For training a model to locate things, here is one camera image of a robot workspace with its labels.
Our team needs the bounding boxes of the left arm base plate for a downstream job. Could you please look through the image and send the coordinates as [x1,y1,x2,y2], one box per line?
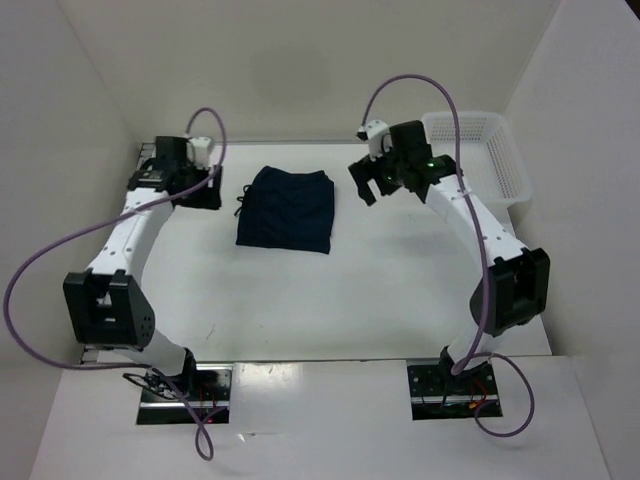
[123,365,233,426]

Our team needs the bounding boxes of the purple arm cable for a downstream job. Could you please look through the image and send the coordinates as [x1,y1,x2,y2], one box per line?
[3,107,229,460]
[360,74,536,437]

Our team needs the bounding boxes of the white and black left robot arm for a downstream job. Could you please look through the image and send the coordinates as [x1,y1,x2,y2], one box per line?
[63,136,222,400]

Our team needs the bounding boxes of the white perforated plastic basket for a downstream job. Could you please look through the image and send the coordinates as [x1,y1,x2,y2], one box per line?
[421,109,534,204]

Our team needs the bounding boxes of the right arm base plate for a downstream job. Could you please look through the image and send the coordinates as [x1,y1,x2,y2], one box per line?
[407,359,502,421]

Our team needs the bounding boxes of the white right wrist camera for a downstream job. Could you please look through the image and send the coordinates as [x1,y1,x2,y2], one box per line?
[356,120,389,157]

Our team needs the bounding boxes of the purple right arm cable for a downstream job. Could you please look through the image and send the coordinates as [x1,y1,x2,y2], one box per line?
[360,74,536,437]

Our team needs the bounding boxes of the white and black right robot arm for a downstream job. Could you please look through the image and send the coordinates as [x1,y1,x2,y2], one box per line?
[348,120,550,393]

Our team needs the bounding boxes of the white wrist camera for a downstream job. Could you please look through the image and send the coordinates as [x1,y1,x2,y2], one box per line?
[356,120,389,157]
[187,136,214,170]

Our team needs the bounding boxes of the navy blue shorts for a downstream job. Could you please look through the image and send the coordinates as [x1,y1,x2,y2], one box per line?
[235,166,335,254]

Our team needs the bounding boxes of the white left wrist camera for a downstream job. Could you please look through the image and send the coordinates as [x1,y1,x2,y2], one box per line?
[187,136,214,170]

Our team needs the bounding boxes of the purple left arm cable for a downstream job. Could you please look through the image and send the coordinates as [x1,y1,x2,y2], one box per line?
[3,107,229,460]

